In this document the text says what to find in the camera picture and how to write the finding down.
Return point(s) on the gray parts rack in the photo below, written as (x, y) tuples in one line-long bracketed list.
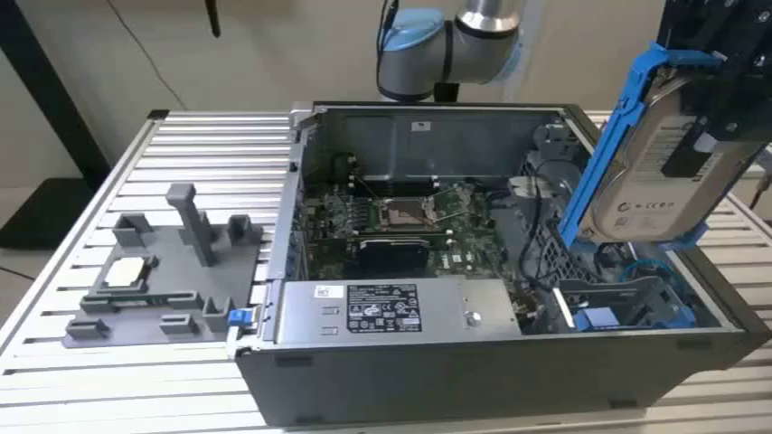
[(175, 276)]

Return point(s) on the silver power supply unit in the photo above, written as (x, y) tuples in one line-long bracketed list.
[(302, 321)]

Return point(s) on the CPU socket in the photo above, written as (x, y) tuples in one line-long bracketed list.
[(398, 212)]

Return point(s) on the black antenna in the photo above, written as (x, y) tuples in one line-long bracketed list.
[(212, 18)]

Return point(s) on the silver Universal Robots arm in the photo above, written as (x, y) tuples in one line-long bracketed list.
[(422, 68)]

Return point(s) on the silver CPU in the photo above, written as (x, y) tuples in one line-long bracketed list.
[(127, 272)]

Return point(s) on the black RAM slot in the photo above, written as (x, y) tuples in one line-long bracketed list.
[(400, 232)]

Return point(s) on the black open PC case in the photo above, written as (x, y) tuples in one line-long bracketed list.
[(422, 384)]

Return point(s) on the gray fan shroud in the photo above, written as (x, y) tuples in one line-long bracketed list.
[(555, 174)]

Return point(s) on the black heat sink block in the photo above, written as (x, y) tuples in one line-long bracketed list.
[(392, 257)]

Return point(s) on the green motherboard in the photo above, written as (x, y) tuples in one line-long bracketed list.
[(471, 253)]

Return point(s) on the hard disk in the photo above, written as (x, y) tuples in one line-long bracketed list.
[(639, 190)]

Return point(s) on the thin metal locking lever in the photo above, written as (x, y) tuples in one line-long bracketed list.
[(366, 186)]

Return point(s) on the gray disk bay cage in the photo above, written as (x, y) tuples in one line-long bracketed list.
[(603, 289)]

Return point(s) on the green RAM stick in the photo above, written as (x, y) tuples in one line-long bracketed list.
[(144, 300)]

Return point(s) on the blue carrier in bay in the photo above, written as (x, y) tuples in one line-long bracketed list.
[(598, 318)]

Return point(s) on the blue case latch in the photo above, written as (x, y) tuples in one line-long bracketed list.
[(239, 317)]

